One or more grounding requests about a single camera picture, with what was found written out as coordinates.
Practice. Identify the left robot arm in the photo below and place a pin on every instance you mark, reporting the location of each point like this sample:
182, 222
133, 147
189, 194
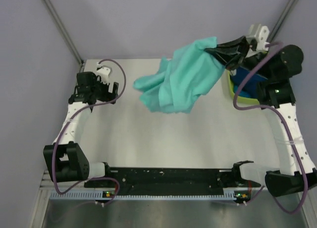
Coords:
65, 158

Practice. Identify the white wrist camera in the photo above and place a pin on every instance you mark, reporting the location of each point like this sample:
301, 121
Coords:
257, 37
103, 72

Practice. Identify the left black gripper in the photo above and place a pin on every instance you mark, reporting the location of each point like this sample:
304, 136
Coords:
108, 96

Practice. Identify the light blue t shirt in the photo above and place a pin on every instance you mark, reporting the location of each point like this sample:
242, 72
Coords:
243, 93

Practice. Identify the aluminium frame post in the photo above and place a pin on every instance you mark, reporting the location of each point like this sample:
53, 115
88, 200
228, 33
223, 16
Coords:
62, 30
282, 19

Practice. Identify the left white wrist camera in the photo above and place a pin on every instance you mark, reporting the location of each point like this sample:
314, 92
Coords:
103, 72

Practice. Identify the right aluminium frame post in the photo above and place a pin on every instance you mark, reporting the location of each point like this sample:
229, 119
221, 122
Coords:
282, 19

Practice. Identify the teal t shirt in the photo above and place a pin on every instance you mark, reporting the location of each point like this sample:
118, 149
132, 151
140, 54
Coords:
181, 80

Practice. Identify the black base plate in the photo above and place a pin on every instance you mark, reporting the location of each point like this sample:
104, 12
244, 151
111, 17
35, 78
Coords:
177, 182

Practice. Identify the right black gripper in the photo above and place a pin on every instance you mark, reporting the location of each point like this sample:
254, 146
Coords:
225, 52

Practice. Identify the grey slotted cable duct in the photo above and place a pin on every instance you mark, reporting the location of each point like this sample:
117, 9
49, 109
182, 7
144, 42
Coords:
101, 195

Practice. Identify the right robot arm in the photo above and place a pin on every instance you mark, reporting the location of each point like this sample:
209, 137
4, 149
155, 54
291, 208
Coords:
296, 172

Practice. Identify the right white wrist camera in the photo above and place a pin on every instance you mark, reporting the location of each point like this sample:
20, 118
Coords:
257, 37

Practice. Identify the left aluminium frame post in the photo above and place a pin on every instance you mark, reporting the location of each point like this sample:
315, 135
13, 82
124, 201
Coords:
62, 30

